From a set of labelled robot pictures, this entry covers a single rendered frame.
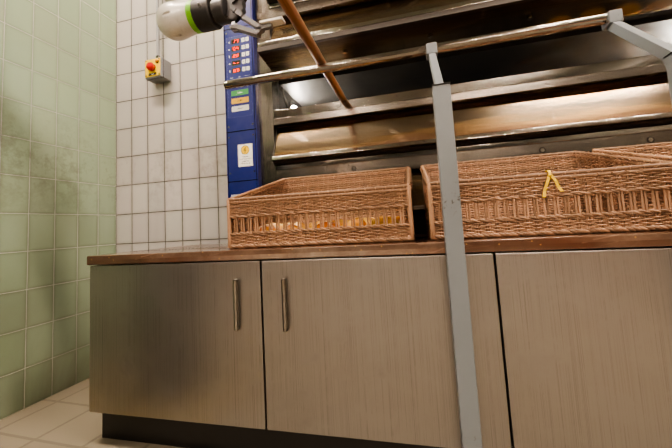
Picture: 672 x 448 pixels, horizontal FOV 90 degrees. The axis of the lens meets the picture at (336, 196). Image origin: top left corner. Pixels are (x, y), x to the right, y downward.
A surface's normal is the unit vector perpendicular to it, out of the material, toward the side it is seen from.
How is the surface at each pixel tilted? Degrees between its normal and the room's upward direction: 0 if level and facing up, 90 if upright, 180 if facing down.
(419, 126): 70
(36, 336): 90
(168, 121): 90
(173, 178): 90
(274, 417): 90
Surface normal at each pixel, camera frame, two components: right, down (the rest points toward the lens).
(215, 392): -0.25, -0.07
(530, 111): -0.25, -0.40
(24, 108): 0.97, -0.07
